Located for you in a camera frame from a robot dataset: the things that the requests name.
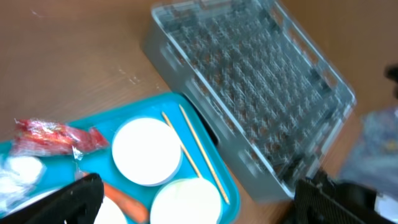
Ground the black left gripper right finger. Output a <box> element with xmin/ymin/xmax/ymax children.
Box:
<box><xmin>294</xmin><ymin>180</ymin><xmax>394</xmax><ymax>224</ymax></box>

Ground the pink plate with food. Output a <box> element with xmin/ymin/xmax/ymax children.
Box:
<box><xmin>9</xmin><ymin>188</ymin><xmax>128</xmax><ymax>224</ymax></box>

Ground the pink bowl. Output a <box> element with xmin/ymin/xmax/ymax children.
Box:
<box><xmin>112</xmin><ymin>118</ymin><xmax>183</xmax><ymax>187</ymax></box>

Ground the teal serving tray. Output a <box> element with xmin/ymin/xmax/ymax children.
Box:
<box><xmin>1</xmin><ymin>93</ymin><xmax>240</xmax><ymax>223</ymax></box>

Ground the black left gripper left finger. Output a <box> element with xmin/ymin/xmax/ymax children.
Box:
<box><xmin>1</xmin><ymin>173</ymin><xmax>104</xmax><ymax>224</ymax></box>

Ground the red snack wrapper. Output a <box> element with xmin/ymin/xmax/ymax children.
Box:
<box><xmin>10</xmin><ymin>119</ymin><xmax>109</xmax><ymax>157</ymax></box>

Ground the left wooden chopstick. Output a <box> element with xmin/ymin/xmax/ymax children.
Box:
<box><xmin>161</xmin><ymin>111</ymin><xmax>203</xmax><ymax>178</ymax></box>

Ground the grey dish rack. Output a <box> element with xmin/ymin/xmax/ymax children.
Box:
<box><xmin>143</xmin><ymin>1</ymin><xmax>356</xmax><ymax>202</ymax></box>

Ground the right wooden chopstick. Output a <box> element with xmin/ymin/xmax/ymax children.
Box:
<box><xmin>178</xmin><ymin>105</ymin><xmax>230</xmax><ymax>205</ymax></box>

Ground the wooden chopstick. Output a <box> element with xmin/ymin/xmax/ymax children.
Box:
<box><xmin>161</xmin><ymin>111</ymin><xmax>203</xmax><ymax>178</ymax></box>
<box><xmin>178</xmin><ymin>105</ymin><xmax>230</xmax><ymax>205</ymax></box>

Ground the crumpled white tissue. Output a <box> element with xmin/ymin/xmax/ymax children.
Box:
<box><xmin>1</xmin><ymin>156</ymin><xmax>46</xmax><ymax>213</ymax></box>

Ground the white bowl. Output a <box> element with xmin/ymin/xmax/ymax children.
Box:
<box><xmin>150</xmin><ymin>177</ymin><xmax>223</xmax><ymax>224</ymax></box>

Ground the orange carrot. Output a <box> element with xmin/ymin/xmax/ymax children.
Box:
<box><xmin>103</xmin><ymin>182</ymin><xmax>149</xmax><ymax>223</ymax></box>

